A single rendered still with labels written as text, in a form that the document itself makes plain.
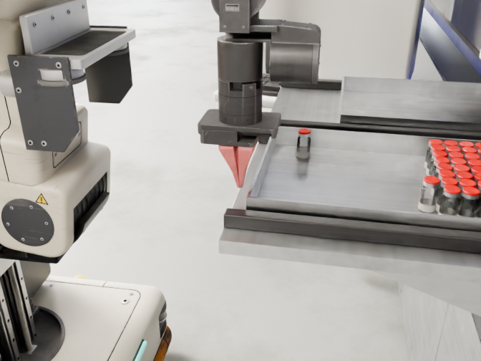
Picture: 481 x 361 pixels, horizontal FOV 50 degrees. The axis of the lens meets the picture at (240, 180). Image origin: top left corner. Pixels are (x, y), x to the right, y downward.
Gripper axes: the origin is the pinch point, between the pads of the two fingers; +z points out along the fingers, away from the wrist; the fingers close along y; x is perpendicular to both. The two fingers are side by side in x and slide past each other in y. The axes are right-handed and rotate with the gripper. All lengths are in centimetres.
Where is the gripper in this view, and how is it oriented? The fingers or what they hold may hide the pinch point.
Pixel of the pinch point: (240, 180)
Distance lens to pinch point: 71.9
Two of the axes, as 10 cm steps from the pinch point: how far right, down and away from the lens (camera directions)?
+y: 9.8, 0.8, -1.6
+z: 0.0, 8.9, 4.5
